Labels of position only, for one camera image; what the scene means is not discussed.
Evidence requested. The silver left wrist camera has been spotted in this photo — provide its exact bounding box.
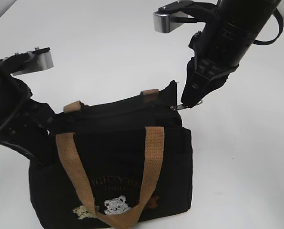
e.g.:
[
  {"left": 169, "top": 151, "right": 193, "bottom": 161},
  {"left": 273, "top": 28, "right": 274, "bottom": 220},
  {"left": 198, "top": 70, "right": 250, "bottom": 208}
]
[{"left": 0, "top": 47, "right": 54, "bottom": 76}]

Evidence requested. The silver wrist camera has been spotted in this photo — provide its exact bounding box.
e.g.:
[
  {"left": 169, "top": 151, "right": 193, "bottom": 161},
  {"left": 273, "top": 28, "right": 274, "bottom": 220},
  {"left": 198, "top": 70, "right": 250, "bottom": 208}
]
[
  {"left": 153, "top": 0, "right": 217, "bottom": 33},
  {"left": 0, "top": 47, "right": 54, "bottom": 76}
]

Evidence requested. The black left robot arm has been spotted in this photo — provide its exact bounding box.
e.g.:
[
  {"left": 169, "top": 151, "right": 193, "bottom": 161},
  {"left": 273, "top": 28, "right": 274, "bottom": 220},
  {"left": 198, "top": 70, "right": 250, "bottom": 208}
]
[{"left": 0, "top": 48, "right": 56, "bottom": 166}]

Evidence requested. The black canvas tote bag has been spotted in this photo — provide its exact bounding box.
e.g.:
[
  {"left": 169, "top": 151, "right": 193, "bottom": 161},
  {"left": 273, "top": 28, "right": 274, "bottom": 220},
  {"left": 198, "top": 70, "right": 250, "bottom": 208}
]
[{"left": 29, "top": 81, "right": 193, "bottom": 229}]

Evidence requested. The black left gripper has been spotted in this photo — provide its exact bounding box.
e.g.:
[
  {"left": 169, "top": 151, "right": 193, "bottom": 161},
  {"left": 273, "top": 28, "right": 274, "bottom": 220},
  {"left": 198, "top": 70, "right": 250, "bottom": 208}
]
[{"left": 0, "top": 101, "right": 55, "bottom": 166}]

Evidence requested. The silver zipper pull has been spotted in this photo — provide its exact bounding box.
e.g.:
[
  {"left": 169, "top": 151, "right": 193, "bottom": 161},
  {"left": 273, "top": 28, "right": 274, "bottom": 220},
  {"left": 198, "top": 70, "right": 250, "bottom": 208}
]
[{"left": 170, "top": 100, "right": 203, "bottom": 112}]

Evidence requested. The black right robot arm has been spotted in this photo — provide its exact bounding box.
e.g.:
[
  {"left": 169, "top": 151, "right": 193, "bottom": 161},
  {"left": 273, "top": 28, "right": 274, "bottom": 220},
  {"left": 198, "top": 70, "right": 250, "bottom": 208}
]
[{"left": 181, "top": 0, "right": 283, "bottom": 108}]

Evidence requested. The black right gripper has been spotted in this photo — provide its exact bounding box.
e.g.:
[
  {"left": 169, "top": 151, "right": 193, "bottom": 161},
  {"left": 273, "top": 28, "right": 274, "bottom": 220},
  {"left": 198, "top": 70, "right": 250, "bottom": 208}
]
[{"left": 181, "top": 31, "right": 239, "bottom": 108}]

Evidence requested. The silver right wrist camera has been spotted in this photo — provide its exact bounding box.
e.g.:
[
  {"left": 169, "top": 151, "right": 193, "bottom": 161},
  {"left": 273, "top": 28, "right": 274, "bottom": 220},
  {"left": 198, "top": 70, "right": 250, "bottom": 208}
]
[{"left": 153, "top": 0, "right": 217, "bottom": 33}]

